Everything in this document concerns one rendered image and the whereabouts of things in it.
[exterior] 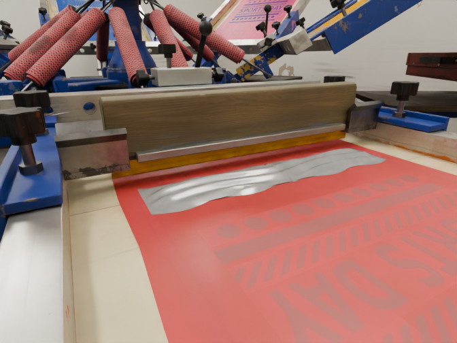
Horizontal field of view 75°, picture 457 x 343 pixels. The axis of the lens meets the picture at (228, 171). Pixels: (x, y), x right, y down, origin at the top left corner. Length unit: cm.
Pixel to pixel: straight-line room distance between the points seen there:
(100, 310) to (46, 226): 8
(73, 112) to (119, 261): 39
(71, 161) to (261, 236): 22
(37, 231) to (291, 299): 18
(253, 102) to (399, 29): 235
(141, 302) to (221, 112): 27
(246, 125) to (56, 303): 33
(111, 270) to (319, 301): 15
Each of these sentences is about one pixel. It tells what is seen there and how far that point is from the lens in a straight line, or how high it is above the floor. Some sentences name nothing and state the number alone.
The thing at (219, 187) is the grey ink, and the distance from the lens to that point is 36.
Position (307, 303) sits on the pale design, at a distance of 22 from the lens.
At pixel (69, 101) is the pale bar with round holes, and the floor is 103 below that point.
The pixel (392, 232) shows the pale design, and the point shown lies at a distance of 32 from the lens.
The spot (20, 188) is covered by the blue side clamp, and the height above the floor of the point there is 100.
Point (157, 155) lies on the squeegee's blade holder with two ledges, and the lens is 38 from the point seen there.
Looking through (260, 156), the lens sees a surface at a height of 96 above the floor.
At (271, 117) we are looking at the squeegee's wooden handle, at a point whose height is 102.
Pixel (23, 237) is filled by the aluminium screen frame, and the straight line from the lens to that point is 25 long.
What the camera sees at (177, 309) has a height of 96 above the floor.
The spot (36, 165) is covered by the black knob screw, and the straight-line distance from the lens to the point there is 34.
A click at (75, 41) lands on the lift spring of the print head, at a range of 102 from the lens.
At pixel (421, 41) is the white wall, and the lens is 263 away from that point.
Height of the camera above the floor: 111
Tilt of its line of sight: 22 degrees down
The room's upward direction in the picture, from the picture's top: straight up
